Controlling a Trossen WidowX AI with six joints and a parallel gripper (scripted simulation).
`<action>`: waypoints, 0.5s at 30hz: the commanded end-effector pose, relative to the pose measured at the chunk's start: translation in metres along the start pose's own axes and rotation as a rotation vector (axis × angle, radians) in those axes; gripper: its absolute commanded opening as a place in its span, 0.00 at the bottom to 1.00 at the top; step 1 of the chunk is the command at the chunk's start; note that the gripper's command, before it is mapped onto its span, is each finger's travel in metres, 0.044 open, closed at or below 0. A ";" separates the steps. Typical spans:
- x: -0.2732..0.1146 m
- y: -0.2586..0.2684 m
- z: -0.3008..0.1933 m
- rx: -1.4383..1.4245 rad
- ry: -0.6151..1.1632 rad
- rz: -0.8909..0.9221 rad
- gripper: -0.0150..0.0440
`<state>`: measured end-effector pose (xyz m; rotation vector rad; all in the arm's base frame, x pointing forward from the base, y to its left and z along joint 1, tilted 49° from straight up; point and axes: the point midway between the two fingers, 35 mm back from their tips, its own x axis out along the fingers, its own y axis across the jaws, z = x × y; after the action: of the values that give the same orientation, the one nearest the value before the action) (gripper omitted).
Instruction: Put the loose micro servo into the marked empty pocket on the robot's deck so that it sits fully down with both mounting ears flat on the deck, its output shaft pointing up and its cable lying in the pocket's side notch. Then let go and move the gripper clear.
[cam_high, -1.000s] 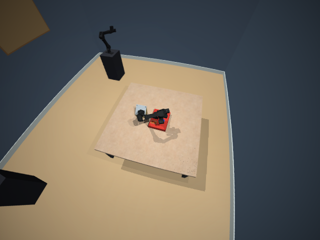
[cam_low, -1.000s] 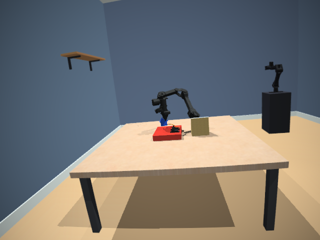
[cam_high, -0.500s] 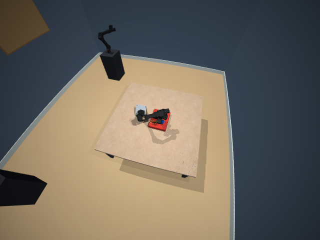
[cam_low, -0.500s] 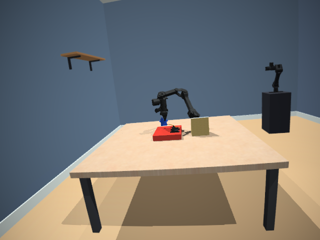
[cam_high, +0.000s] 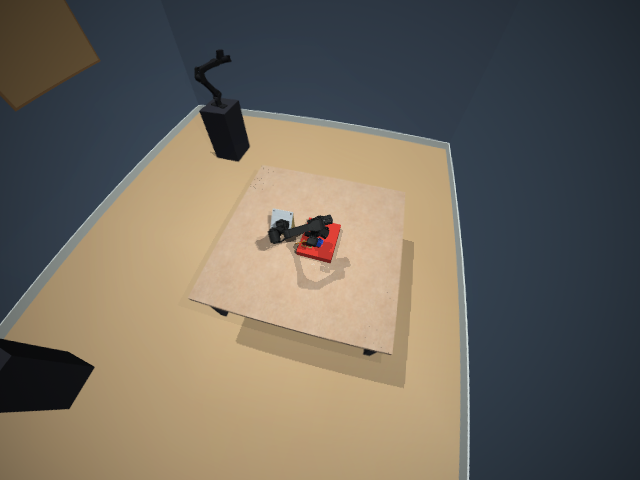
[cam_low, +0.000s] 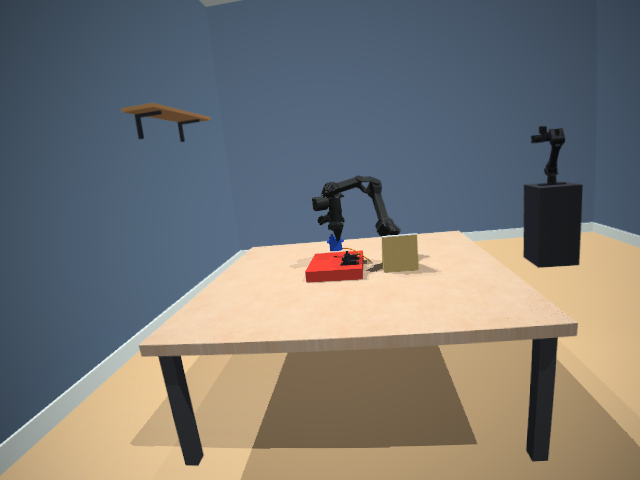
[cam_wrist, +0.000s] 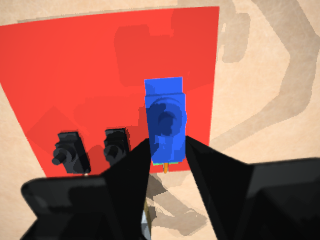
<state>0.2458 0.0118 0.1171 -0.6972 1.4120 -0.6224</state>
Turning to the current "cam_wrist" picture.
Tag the blue micro servo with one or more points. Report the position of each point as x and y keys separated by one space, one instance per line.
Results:
x=166 y=119

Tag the red flat deck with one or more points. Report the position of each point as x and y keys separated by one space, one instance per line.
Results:
x=76 y=84

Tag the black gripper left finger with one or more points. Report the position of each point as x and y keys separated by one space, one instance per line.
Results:
x=119 y=192

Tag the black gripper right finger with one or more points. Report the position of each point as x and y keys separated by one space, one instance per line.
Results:
x=228 y=186

